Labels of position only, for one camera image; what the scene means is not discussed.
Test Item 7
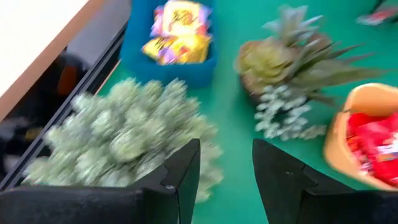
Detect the tan wooden desk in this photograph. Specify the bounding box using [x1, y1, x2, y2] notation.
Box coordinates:
[0, 0, 105, 123]

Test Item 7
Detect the red gummy candy pack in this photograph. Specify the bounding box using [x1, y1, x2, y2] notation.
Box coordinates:
[356, 7, 398, 26]

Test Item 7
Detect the round pale succulent in pot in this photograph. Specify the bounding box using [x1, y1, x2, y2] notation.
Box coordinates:
[22, 77, 224, 203]

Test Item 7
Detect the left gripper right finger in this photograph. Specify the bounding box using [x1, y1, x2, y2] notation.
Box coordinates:
[252, 139, 355, 224]

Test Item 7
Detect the spiky green succulent plant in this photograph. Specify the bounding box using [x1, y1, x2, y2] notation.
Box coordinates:
[234, 4, 388, 141]

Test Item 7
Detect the green table mat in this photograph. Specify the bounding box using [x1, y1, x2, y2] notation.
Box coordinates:
[98, 0, 398, 224]

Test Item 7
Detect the orange plastic bin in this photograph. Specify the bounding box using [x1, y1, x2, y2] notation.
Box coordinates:
[322, 82, 398, 191]

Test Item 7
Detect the yellow Sour Patch candy bag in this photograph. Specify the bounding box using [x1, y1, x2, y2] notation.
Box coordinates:
[141, 33, 213, 65]
[150, 0, 213, 37]

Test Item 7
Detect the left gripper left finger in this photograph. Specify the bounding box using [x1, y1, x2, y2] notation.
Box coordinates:
[124, 139, 201, 224]

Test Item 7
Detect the black aluminium table frame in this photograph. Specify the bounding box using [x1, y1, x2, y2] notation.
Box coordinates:
[0, 17, 131, 191]

